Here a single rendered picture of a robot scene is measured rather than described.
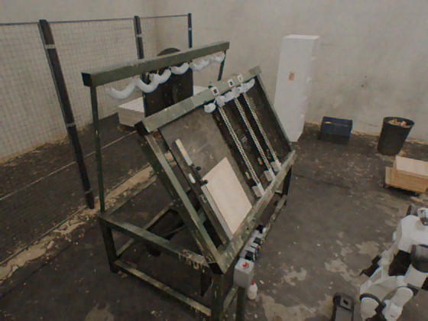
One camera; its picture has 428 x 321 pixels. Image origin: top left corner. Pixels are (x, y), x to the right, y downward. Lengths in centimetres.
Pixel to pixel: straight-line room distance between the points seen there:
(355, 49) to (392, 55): 71
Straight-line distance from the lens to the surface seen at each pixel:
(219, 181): 250
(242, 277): 227
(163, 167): 203
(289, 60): 599
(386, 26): 715
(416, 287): 229
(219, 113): 274
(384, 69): 725
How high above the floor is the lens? 264
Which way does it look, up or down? 30 degrees down
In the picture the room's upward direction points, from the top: straight up
